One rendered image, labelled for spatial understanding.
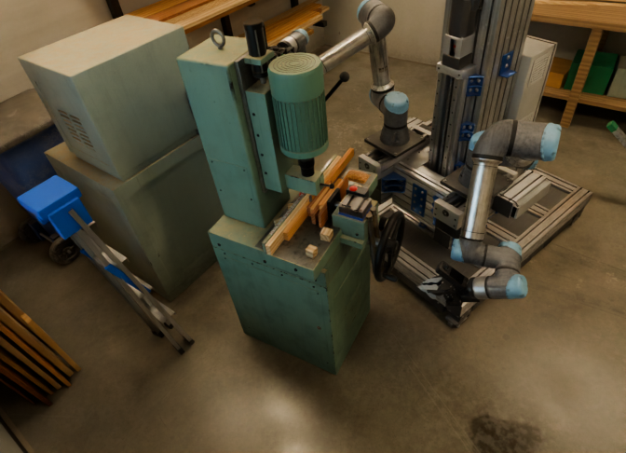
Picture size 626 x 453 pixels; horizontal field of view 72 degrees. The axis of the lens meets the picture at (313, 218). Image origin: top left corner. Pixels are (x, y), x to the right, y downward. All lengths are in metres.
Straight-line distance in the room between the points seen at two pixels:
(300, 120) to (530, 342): 1.70
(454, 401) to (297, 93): 1.59
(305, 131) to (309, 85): 0.16
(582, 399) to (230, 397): 1.66
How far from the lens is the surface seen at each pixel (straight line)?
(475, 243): 1.52
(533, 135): 1.50
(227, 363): 2.44
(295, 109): 1.41
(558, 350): 2.58
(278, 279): 1.84
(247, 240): 1.82
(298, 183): 1.66
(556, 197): 3.07
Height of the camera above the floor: 2.06
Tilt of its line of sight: 43 degrees down
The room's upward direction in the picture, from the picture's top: 7 degrees counter-clockwise
